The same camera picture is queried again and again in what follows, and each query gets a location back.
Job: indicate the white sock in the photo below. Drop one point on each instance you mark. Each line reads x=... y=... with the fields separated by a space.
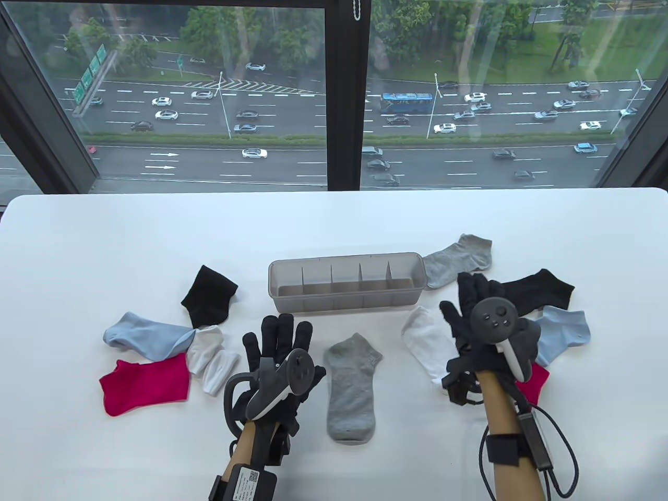
x=209 y=360
x=425 y=339

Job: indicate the pink sock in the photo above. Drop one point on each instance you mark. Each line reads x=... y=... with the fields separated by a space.
x=141 y=386
x=537 y=378

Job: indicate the person's left hand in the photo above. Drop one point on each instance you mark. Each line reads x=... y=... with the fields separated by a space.
x=276 y=339

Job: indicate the black sock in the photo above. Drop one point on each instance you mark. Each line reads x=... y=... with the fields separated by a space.
x=543 y=289
x=209 y=297

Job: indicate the person's left forearm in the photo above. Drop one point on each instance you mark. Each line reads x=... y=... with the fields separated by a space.
x=250 y=443

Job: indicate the person's right hand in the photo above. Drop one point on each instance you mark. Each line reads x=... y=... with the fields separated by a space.
x=469 y=292

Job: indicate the light blue sock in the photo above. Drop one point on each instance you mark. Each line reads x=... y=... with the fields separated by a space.
x=566 y=329
x=146 y=336

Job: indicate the grey plastic divided organizer box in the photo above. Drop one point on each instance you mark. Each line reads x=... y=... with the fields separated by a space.
x=344 y=300

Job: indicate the grey sock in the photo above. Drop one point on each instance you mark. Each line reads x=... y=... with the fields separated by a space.
x=349 y=396
x=449 y=258

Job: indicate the black labelled sensor box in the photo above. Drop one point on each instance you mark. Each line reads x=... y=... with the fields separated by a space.
x=535 y=438
x=248 y=482

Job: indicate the person's right forearm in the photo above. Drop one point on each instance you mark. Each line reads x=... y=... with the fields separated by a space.
x=501 y=412

